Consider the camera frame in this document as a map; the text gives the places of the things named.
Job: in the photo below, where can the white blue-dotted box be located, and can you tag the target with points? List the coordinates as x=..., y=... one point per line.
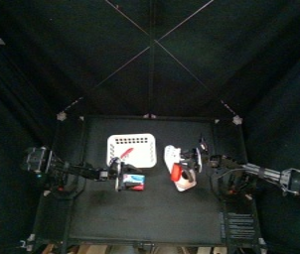
x=171, y=155

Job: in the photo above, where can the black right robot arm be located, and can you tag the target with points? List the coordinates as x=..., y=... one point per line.
x=262, y=173

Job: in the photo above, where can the white slotted plastic basket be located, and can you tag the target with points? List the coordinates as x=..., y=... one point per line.
x=142, y=156

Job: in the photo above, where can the red and white spray bottle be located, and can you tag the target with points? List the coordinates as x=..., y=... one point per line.
x=175, y=172

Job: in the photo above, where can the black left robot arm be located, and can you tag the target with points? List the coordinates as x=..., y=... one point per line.
x=79, y=170

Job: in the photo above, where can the red and blue cardboard box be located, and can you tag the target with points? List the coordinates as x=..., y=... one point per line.
x=134, y=182

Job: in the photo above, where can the white printed table label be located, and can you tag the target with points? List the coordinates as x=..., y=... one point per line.
x=241, y=225

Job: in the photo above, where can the black vertical frame rod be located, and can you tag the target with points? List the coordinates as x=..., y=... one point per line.
x=151, y=66

